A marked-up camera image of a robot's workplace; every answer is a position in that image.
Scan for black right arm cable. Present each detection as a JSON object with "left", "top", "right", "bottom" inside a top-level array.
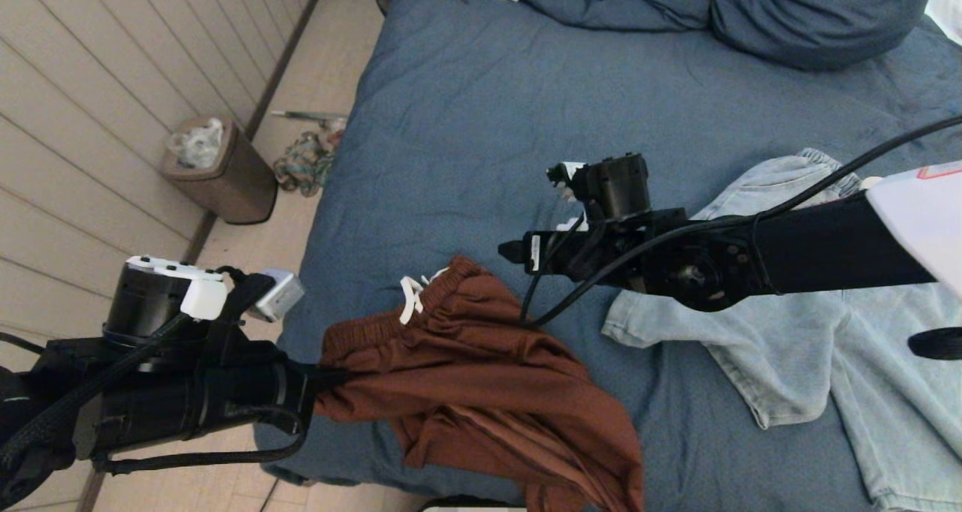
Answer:
[{"left": 519, "top": 115, "right": 962, "bottom": 326}]

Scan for thin black looped cable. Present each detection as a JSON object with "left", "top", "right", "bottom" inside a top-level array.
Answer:
[{"left": 94, "top": 405, "right": 310, "bottom": 475}]

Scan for white pillow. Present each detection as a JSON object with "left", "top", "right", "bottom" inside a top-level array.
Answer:
[{"left": 926, "top": 0, "right": 962, "bottom": 44}]

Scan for blue bed sheet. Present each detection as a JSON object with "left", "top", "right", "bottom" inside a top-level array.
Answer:
[{"left": 254, "top": 0, "right": 962, "bottom": 512}]

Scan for blue pillow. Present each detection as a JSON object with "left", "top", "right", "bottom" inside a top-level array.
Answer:
[{"left": 710, "top": 0, "right": 942, "bottom": 71}]

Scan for brown trash bin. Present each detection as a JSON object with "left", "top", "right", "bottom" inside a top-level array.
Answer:
[{"left": 162, "top": 117, "right": 280, "bottom": 226}]

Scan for white plastic bin bag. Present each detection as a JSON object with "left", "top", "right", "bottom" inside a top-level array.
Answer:
[{"left": 169, "top": 119, "right": 226, "bottom": 171}]

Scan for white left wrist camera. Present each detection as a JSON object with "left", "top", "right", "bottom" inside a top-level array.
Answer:
[{"left": 126, "top": 255, "right": 305, "bottom": 323}]

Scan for light blue denim shorts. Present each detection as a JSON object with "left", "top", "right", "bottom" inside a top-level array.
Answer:
[{"left": 601, "top": 149, "right": 962, "bottom": 512}]

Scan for grey metal rod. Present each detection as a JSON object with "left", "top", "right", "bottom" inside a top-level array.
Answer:
[{"left": 271, "top": 110, "right": 348, "bottom": 129}]

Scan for black strap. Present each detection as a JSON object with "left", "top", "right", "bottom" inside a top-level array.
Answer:
[{"left": 907, "top": 328, "right": 962, "bottom": 360}]

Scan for bunched blue duvet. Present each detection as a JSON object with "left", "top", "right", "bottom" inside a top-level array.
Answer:
[{"left": 517, "top": 0, "right": 716, "bottom": 32}]

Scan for colourful crumpled cloth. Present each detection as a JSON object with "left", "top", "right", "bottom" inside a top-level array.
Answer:
[{"left": 273, "top": 130, "right": 346, "bottom": 199}]

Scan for rust brown garment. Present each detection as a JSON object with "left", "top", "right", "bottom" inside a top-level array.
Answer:
[{"left": 314, "top": 255, "right": 646, "bottom": 512}]

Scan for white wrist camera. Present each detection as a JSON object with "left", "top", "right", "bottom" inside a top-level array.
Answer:
[
  {"left": 546, "top": 162, "right": 588, "bottom": 232},
  {"left": 126, "top": 255, "right": 305, "bottom": 323}
]

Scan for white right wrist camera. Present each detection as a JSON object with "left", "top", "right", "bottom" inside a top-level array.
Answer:
[{"left": 546, "top": 162, "right": 588, "bottom": 232}]

